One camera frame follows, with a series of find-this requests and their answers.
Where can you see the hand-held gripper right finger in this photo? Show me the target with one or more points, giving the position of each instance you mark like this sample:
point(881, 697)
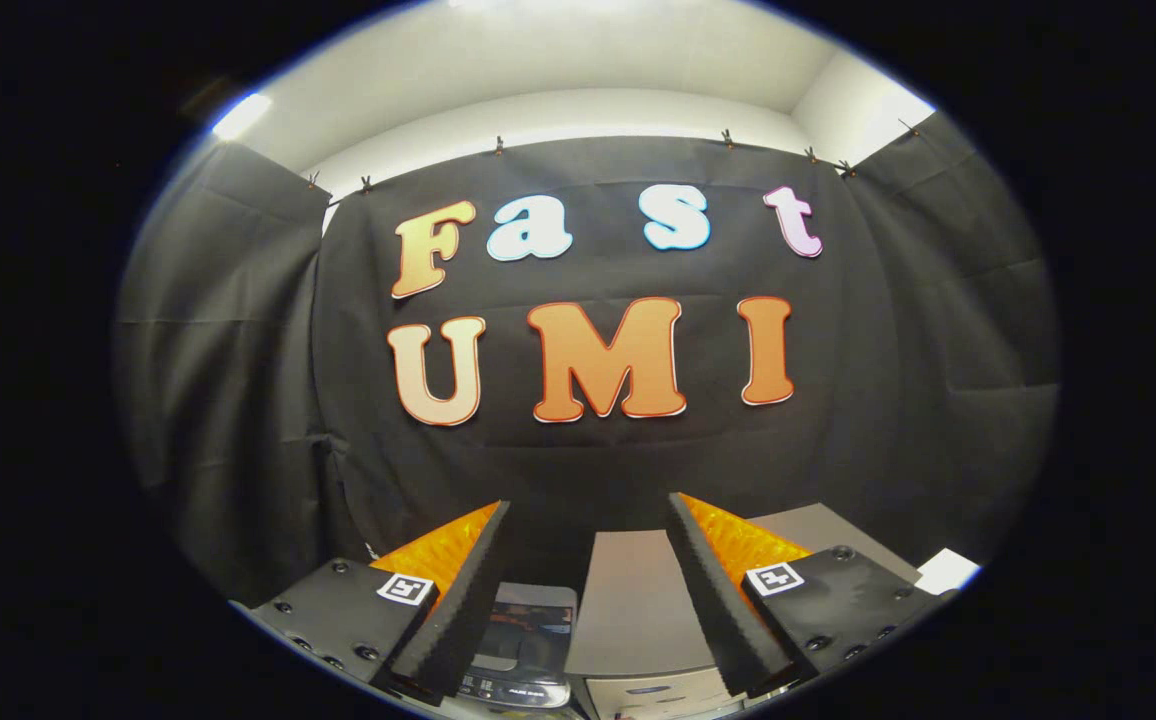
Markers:
point(706, 590)

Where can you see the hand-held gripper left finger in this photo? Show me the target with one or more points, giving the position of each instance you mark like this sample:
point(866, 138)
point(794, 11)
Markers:
point(468, 590)

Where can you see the black washing machine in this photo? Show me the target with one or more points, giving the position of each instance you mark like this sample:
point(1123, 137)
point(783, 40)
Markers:
point(513, 692)

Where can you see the grey cabinet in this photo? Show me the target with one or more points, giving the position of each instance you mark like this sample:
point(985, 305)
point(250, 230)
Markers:
point(628, 600)

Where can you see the black backdrop cloth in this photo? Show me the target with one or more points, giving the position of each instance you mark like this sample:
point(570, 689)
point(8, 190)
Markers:
point(588, 470)

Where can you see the row of black clips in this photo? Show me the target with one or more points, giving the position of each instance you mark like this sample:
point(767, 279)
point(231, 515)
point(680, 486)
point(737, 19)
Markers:
point(499, 147)

